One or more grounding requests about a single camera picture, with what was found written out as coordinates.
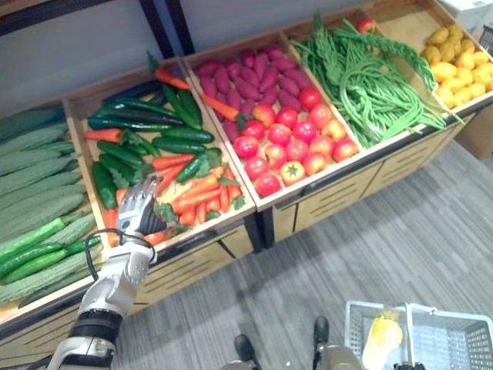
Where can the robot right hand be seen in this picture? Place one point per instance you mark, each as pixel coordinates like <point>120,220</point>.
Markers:
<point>408,366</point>

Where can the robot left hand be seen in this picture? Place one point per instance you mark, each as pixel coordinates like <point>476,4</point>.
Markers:
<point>136,210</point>

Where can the grey plastic shopping basket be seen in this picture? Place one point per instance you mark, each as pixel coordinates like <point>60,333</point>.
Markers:
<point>454,339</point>

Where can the robot left arm silver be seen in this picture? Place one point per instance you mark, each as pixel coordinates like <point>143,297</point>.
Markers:
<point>115,277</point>

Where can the dark plastic basket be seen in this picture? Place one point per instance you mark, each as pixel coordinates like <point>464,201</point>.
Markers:
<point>487,38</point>

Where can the orange carrot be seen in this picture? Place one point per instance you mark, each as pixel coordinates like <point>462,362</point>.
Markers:
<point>224,198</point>
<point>102,135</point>
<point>200,187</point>
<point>171,79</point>
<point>200,214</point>
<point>171,161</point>
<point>234,192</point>
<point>213,204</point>
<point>121,194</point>
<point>154,239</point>
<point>111,223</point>
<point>187,217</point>
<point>217,170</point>
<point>221,108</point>
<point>171,177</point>
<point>194,201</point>

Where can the yellow white cabbage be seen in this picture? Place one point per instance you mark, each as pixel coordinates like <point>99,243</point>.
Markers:
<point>383,335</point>

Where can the dark green cucumber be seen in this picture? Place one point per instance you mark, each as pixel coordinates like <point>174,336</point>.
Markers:
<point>177,104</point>
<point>188,135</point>
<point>190,168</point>
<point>104,187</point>
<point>142,106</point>
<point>135,91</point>
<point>146,117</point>
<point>177,145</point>
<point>115,124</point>
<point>119,153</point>
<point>148,146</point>
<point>115,167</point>
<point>191,106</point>

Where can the bright green cucumber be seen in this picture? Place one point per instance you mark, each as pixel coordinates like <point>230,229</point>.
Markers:
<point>38,266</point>
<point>31,256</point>
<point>82,245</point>
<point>34,239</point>

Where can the pale green bitter melon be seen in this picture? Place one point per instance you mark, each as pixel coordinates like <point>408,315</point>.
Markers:
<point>27,162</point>
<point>73,279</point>
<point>42,200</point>
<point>31,140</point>
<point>73,231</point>
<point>34,173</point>
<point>42,187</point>
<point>58,147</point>
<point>42,277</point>
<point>38,217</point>

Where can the wooden display stand slotted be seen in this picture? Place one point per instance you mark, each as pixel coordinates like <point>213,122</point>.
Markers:
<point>192,266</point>
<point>339,200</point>

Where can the robot right foot dark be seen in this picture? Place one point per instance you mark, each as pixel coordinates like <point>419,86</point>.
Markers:
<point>320,329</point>

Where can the robot foot dark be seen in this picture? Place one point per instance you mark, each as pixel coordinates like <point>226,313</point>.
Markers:
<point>320,329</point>
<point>244,347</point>

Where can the wooden crate with cucumbers carrots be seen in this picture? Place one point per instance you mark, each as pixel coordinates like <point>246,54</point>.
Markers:
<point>92,101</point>

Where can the black stand leg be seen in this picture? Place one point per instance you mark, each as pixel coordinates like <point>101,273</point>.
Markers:
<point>256,231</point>

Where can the red tomato with green stem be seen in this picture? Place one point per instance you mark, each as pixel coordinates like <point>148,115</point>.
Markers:
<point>292,173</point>

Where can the wooden crate with bitter melons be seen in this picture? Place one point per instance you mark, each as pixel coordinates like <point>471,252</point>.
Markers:
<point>9,312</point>

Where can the robot left foot dark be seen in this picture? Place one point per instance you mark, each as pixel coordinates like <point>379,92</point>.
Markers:
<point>244,347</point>

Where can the robot left leg silver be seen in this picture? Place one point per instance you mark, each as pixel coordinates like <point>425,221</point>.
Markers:
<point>239,366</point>

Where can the wooden crate with tomatoes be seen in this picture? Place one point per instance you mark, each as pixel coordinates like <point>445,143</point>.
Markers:
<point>223,52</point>

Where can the bunch of leafy green stalks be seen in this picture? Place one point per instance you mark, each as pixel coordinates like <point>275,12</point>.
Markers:
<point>323,58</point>

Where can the wooden crate with green beans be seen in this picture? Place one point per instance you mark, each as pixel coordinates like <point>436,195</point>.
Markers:
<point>300,32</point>

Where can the bundle of long green beans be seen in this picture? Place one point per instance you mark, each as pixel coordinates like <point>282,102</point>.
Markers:
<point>377,108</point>

